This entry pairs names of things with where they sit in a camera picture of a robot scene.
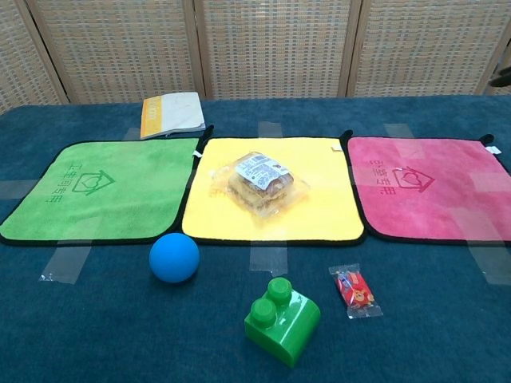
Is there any pink microfiber cloth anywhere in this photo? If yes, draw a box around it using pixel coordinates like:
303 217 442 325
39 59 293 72
344 133 511 246

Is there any bread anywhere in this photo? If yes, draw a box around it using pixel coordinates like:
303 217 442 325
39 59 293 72
208 150 312 230

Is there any green plastic toy block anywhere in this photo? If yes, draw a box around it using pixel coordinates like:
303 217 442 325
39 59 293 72
244 277 322 369

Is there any blue rubber ball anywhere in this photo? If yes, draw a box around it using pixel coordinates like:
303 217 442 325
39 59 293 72
149 232 200 285

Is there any green microfiber cloth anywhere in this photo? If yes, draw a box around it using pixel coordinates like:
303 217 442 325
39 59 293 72
0 124 216 247

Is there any woven folding screen panel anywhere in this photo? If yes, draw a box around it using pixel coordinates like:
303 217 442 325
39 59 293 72
485 23 511 97
0 0 69 116
15 0 207 105
193 0 363 101
346 0 511 98

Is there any white and orange booklet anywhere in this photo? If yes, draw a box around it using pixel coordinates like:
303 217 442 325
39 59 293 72
139 91 208 140

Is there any blue table cover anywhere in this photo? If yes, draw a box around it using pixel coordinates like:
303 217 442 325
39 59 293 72
0 93 511 383

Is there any yellow microfiber cloth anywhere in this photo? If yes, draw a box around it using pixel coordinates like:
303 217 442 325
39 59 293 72
180 128 368 247

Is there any red candy packet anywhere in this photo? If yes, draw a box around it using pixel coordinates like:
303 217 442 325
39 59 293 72
328 263 385 320

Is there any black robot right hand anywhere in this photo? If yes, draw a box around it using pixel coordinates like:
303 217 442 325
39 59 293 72
490 67 511 88

